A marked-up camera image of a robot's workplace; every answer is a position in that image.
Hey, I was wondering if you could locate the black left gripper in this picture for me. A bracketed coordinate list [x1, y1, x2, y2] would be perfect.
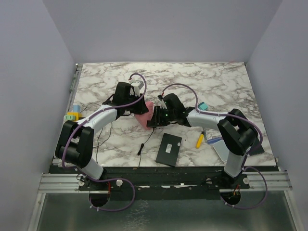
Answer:
[124, 92, 148, 115]

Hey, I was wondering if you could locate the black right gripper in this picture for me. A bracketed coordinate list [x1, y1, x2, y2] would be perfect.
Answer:
[148, 106, 176, 127]

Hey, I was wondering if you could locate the pink power strip socket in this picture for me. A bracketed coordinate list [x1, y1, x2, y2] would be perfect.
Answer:
[134, 101, 154, 130]

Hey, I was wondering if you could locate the teal usb charger plug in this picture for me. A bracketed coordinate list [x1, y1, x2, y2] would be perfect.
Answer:
[198, 102, 208, 111]

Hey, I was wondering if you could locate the black adapter with cord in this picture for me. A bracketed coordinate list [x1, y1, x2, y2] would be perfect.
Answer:
[137, 128, 155, 167]

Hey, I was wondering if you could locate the yellow plug adapter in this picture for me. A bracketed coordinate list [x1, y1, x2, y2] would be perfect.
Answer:
[64, 112, 82, 122]

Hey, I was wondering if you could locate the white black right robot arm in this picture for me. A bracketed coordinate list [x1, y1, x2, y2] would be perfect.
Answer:
[146, 93, 262, 188]

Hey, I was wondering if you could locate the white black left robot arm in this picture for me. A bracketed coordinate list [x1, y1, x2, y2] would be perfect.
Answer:
[55, 80, 149, 190]

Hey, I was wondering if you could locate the green plug adapter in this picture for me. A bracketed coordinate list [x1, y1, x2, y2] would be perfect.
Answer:
[64, 115, 76, 121]

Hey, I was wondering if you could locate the black rectangular box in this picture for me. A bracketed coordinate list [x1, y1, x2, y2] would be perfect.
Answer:
[155, 133, 182, 167]

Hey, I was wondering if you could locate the blue red screwdriver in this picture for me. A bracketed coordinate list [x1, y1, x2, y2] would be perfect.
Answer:
[206, 137, 222, 145]

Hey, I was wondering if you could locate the white grey phone case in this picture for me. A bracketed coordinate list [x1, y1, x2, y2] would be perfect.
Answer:
[213, 140, 229, 162]

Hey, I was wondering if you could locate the black flat plate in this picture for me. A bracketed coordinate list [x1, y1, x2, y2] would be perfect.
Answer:
[248, 138, 265, 156]

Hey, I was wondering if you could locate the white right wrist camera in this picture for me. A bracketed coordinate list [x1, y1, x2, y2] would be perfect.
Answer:
[160, 99, 167, 109]

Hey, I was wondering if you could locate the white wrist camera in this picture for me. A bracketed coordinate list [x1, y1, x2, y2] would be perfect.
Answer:
[160, 99, 167, 109]
[130, 80, 144, 97]

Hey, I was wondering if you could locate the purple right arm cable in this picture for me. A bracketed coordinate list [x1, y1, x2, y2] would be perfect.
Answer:
[160, 83, 269, 210]

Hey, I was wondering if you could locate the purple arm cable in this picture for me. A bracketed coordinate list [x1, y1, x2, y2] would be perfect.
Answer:
[160, 83, 269, 210]
[62, 73, 147, 169]

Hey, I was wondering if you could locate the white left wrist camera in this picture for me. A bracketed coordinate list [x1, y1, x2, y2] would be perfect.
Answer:
[130, 80, 144, 97]

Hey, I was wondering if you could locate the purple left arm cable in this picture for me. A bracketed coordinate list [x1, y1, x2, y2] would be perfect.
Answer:
[62, 73, 147, 169]

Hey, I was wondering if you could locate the yellow handled utility knife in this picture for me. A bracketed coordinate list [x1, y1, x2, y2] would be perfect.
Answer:
[196, 129, 206, 149]

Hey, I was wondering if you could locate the thin black cable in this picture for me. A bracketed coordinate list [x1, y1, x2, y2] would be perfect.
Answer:
[79, 102, 114, 164]

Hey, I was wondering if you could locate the aluminium frame rail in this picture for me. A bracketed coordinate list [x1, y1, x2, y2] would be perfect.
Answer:
[38, 174, 84, 193]

